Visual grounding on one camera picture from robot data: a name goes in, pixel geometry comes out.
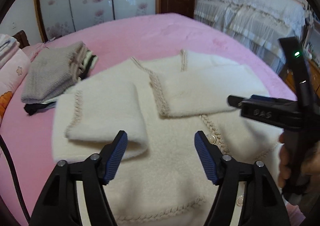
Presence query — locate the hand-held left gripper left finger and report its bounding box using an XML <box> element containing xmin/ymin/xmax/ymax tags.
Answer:
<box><xmin>29</xmin><ymin>130</ymin><xmax>128</xmax><ymax>226</ymax></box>

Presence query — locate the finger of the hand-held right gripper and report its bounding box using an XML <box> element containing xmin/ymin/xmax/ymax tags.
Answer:
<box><xmin>227</xmin><ymin>94</ymin><xmax>273</xmax><ymax>111</ymax></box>

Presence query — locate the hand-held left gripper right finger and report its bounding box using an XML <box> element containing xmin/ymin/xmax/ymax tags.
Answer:
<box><xmin>194</xmin><ymin>130</ymin><xmax>292</xmax><ymax>226</ymax></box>

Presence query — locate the white fleece jacket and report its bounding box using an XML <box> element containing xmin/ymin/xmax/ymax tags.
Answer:
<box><xmin>51</xmin><ymin>50</ymin><xmax>284</xmax><ymax>226</ymax></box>

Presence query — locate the person's right hand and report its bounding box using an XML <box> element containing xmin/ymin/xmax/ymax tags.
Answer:
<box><xmin>278</xmin><ymin>133</ymin><xmax>288</xmax><ymax>188</ymax></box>

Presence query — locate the wooden cabinet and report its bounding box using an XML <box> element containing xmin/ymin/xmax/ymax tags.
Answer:
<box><xmin>279</xmin><ymin>62</ymin><xmax>299</xmax><ymax>93</ymax></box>

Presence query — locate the lace covered bed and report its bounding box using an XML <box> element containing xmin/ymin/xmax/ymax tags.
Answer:
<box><xmin>194</xmin><ymin>0</ymin><xmax>313</xmax><ymax>71</ymax></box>

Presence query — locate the folded black garment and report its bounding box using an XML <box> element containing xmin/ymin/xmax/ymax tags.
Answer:
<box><xmin>24</xmin><ymin>102</ymin><xmax>55</xmax><ymax>116</ymax></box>

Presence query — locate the pink bed blanket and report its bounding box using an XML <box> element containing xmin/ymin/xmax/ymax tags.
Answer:
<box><xmin>0</xmin><ymin>12</ymin><xmax>300</xmax><ymax>226</ymax></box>

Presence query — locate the pink cartoon pillow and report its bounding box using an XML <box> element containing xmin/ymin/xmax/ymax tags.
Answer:
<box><xmin>0</xmin><ymin>33</ymin><xmax>32</xmax><ymax>124</ymax></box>

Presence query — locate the wooden headboard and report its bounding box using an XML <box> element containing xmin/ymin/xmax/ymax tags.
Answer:
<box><xmin>12</xmin><ymin>30</ymin><xmax>31</xmax><ymax>49</ymax></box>

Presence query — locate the black cable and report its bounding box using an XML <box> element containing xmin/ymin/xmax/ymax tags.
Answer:
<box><xmin>0</xmin><ymin>133</ymin><xmax>30</xmax><ymax>226</ymax></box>

